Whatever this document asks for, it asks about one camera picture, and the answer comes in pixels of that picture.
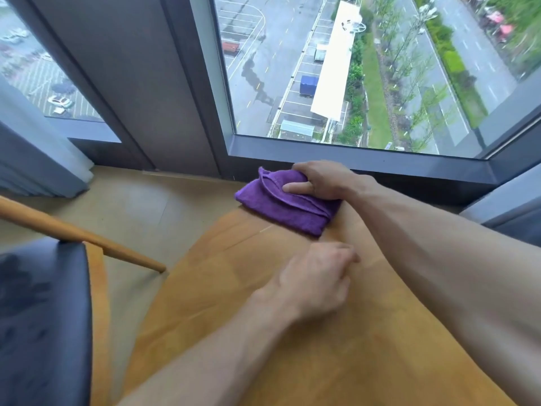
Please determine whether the person's left hand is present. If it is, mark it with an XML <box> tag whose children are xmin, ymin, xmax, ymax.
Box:
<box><xmin>253</xmin><ymin>242</ymin><xmax>362</xmax><ymax>325</ymax></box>

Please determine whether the person's right hand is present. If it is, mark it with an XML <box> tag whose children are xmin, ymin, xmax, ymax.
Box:
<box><xmin>282</xmin><ymin>160</ymin><xmax>376</xmax><ymax>203</ymax></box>

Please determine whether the purple microfibre cloth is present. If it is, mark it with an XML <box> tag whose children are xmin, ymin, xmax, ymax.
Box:
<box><xmin>234</xmin><ymin>166</ymin><xmax>342</xmax><ymax>237</ymax></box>

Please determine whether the person's left forearm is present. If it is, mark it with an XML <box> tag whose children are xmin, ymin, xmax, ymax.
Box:
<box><xmin>116</xmin><ymin>289</ymin><xmax>298</xmax><ymax>406</ymax></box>

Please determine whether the person's right forearm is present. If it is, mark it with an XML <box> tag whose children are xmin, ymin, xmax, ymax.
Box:
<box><xmin>343</xmin><ymin>175</ymin><xmax>541</xmax><ymax>406</ymax></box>

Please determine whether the grey sheer curtain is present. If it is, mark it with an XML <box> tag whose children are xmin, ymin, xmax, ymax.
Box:
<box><xmin>0</xmin><ymin>75</ymin><xmax>95</xmax><ymax>198</ymax></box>

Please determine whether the wooden chair with black cushion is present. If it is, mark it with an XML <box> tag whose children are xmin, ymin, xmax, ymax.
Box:
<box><xmin>0</xmin><ymin>195</ymin><xmax>168</xmax><ymax>406</ymax></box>

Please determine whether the dark grey window frame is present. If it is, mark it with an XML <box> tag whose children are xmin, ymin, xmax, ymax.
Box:
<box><xmin>6</xmin><ymin>0</ymin><xmax>541</xmax><ymax>206</ymax></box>

